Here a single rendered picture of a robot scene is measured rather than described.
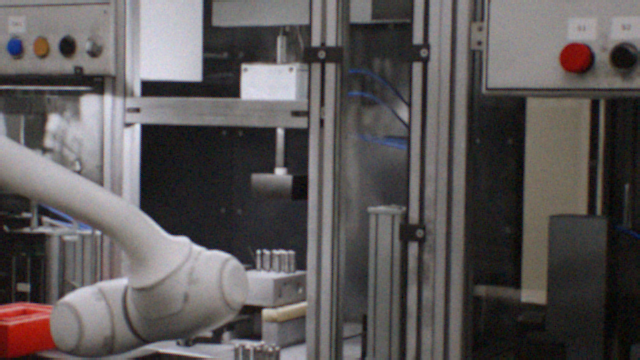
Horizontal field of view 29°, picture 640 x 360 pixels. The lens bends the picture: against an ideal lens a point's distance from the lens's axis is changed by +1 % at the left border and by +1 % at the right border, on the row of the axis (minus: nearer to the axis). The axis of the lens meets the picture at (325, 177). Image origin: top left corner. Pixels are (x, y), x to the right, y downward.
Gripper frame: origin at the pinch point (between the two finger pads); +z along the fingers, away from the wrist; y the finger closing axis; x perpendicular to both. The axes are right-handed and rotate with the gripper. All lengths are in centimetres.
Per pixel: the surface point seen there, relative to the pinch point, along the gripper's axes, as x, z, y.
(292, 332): -5.8, 9.0, -7.1
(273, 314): -5.1, 4.0, -3.4
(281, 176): -1.4, 11.3, 19.7
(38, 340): 26.0, -19.1, -7.8
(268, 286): -3.1, 5.3, 1.0
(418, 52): -37, -7, 40
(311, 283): -18.8, -6.5, 4.1
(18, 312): 35.8, -13.8, -4.7
